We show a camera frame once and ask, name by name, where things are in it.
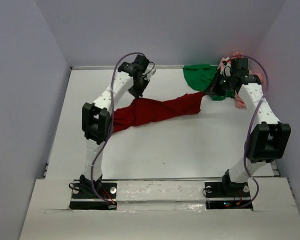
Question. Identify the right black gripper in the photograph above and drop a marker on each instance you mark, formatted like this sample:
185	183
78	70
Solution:
215	86

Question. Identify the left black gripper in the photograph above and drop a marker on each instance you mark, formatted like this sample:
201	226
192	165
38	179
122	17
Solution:
137	87

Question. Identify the red t-shirt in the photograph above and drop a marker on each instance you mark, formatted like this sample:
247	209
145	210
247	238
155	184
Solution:
143	111

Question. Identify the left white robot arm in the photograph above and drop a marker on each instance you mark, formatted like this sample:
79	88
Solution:
97	124

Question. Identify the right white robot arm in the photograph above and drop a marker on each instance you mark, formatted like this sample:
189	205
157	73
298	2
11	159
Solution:
267	136

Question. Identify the green t-shirt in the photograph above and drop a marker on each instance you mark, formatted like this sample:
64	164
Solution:
199	76

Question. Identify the pink t-shirt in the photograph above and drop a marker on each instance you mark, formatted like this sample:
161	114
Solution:
239	103

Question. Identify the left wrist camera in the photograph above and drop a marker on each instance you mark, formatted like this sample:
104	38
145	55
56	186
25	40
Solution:
150	71

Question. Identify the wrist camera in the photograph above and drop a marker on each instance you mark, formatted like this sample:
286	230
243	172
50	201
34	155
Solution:
150	71
225	68

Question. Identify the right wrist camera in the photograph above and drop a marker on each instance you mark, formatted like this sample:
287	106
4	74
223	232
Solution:
225	68

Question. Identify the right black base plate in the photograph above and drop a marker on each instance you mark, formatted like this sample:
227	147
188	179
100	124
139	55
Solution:
218	197

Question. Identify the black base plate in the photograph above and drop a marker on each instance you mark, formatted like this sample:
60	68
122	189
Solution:
84	199
218	197

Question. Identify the metal rail front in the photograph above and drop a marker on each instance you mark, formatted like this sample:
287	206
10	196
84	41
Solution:
166	179

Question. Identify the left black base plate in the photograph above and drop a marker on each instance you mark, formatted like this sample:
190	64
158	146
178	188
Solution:
84	199

